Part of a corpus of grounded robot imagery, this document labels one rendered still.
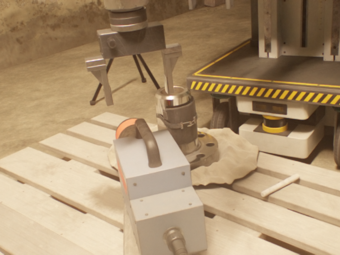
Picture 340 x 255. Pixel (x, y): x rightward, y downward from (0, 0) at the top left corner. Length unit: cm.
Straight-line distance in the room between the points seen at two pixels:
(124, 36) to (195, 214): 38
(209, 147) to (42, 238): 58
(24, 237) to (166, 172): 47
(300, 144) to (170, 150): 74
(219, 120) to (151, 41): 92
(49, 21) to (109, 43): 299
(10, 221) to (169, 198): 55
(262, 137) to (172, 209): 86
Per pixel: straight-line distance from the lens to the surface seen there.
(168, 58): 98
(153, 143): 97
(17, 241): 128
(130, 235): 107
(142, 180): 96
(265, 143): 173
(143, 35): 95
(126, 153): 105
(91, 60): 96
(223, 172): 138
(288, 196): 132
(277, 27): 190
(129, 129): 123
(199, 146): 149
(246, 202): 130
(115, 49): 95
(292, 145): 169
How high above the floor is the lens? 86
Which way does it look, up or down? 24 degrees down
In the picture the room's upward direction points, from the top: 7 degrees counter-clockwise
